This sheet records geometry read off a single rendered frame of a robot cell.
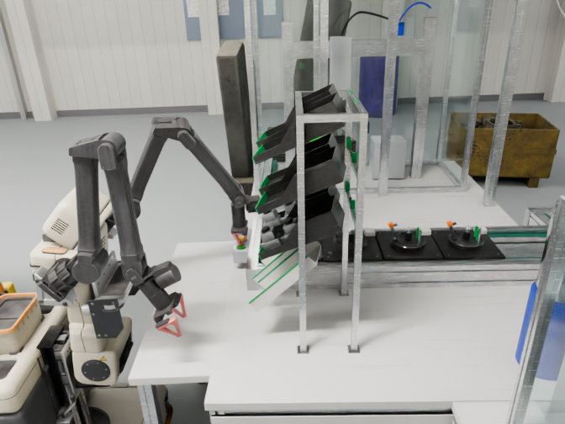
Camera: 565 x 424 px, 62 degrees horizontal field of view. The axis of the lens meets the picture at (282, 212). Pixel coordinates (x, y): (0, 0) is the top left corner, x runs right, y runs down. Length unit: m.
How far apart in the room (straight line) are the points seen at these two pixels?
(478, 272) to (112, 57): 8.14
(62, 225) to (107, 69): 7.87
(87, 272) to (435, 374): 1.10
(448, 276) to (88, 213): 1.35
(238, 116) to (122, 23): 4.96
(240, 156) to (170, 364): 3.39
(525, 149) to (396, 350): 4.05
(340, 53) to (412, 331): 1.63
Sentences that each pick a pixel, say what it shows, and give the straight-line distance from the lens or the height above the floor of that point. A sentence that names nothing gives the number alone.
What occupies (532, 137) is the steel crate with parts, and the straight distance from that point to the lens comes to 5.47.
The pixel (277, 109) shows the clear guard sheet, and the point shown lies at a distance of 3.17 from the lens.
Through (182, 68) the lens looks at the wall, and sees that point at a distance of 9.07.
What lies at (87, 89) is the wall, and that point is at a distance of 9.59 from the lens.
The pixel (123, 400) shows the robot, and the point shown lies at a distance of 2.44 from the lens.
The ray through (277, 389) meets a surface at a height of 0.86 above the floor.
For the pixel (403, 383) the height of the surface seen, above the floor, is 0.86.
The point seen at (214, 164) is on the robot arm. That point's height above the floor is 1.38.
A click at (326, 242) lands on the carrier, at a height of 0.97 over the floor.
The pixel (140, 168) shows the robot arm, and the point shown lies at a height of 1.40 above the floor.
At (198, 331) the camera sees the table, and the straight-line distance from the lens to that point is 1.77.
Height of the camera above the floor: 1.95
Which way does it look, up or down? 25 degrees down
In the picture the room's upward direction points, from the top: 2 degrees counter-clockwise
